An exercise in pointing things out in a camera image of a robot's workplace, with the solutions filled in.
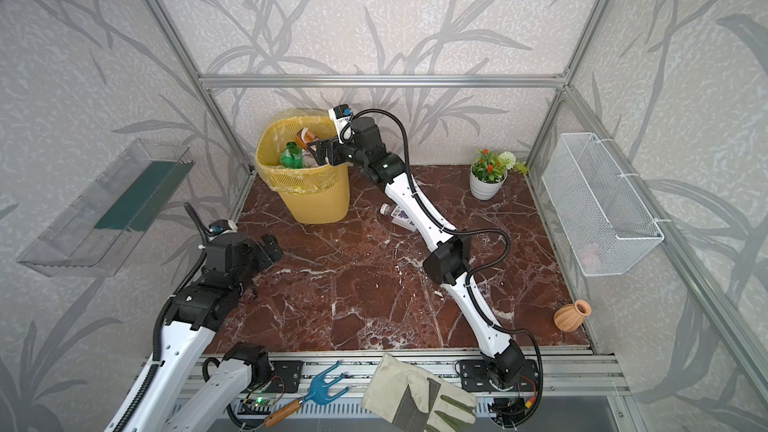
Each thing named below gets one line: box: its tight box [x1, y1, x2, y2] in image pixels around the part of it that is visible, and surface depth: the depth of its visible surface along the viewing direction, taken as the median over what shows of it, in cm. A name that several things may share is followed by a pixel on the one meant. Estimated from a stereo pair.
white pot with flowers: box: [470, 148, 529, 200], surface depth 104 cm
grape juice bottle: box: [380, 203, 417, 232], surface depth 104 cm
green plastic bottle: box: [280, 141, 303, 169], surface depth 95 cm
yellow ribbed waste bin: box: [256, 116, 350, 224], surface depth 90 cm
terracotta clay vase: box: [553, 299, 592, 333], surface depth 77 cm
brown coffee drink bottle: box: [295, 127, 320, 152], surface depth 91 cm
